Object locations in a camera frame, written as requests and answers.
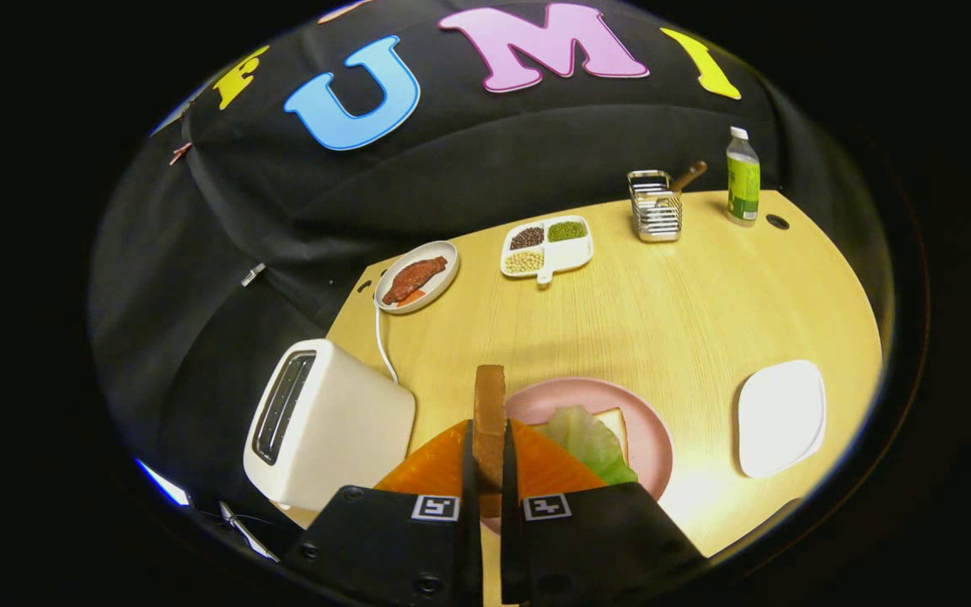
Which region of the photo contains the white bread slice brown crust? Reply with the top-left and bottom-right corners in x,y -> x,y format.
595,407 -> 630,465
474,364 -> 507,518

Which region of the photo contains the white divided dish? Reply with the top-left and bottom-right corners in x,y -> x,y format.
500,215 -> 594,286

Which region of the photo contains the brown meat piece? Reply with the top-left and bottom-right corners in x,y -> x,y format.
381,256 -> 448,306

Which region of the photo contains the black backdrop cloth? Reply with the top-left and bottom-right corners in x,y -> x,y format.
89,0 -> 891,540

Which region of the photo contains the metal wire holder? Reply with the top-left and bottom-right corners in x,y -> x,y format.
627,169 -> 684,244

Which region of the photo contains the white square plate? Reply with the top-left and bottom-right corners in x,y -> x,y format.
737,360 -> 827,480

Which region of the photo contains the pink round plate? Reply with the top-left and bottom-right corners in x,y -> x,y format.
482,377 -> 674,534

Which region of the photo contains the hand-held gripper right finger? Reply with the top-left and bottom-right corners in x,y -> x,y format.
500,419 -> 707,606

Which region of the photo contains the green label plastic bottle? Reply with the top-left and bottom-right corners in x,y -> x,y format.
725,126 -> 761,228

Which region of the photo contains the white toaster cable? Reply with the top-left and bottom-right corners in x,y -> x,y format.
374,305 -> 400,385

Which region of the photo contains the small grey round plate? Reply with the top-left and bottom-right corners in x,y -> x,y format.
373,240 -> 459,315

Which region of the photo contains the wooden handled utensil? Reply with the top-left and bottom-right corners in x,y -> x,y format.
669,160 -> 708,195

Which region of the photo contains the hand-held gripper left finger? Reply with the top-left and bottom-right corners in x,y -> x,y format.
282,419 -> 484,607

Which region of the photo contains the green lettuce leaf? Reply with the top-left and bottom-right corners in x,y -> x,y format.
534,406 -> 638,486

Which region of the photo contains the white toaster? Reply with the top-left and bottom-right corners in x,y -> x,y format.
243,339 -> 416,513

